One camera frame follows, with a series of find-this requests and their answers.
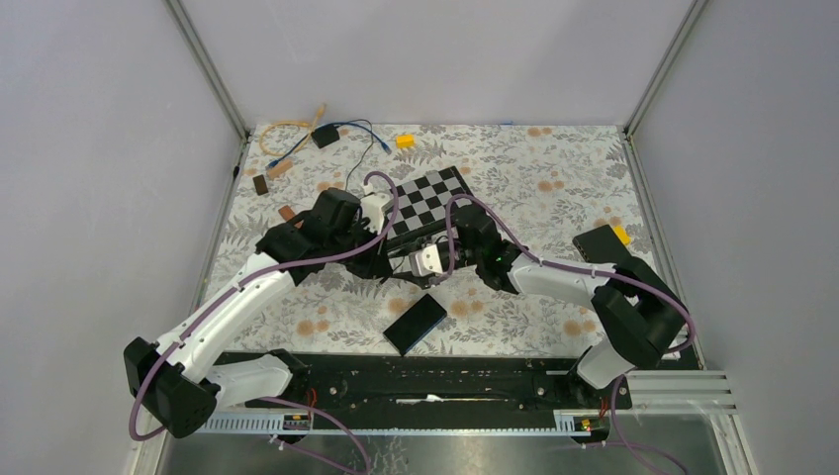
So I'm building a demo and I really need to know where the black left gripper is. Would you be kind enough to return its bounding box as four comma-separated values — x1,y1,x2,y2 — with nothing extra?
328,219,395,280

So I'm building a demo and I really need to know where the small black network switch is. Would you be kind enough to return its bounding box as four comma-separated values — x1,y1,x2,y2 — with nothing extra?
383,294,447,356

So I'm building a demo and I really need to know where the black power adapter with cable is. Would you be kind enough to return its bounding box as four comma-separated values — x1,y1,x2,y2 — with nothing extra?
311,124,375,191

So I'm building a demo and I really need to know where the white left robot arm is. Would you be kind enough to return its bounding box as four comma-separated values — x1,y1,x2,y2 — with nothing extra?
123,188,398,441

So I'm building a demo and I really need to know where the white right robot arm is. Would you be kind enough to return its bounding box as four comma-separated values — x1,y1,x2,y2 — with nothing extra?
403,205,695,408

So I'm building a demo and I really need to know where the black white checkerboard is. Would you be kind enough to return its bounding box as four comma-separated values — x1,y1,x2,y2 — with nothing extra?
385,166,473,253

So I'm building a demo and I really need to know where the floral patterned table mat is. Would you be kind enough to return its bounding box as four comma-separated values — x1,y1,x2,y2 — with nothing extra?
207,125,652,357

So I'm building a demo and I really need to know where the reddish brown wooden block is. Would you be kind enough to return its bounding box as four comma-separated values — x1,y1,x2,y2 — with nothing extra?
278,205,302,228

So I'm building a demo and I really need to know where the light tan wooden block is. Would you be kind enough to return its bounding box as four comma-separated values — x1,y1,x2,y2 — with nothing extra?
266,159,294,180

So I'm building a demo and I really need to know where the dark brown wooden block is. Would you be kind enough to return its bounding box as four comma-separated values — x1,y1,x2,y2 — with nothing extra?
252,174,269,196

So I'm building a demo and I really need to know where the yellow block at right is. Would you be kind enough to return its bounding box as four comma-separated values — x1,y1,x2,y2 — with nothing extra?
611,226,632,247

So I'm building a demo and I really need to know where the large black network switch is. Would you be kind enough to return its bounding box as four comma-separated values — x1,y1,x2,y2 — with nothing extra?
572,225,633,266

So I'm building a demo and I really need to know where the yellow block near wall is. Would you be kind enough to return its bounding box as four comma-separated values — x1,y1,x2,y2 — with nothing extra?
395,135,416,149

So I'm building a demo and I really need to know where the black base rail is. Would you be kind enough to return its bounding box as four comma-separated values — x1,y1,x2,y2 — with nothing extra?
229,352,634,432

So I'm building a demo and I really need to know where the blue ethernet cable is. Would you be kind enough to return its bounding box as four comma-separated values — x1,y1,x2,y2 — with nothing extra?
265,119,393,170

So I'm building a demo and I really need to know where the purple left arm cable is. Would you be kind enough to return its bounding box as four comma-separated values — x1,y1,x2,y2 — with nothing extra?
128,171,401,443

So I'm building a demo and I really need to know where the orange yellow cable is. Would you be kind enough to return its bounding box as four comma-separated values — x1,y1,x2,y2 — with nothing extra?
258,103,327,158

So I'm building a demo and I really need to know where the slotted cable duct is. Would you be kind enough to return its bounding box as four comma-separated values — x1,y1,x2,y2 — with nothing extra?
196,411,593,437

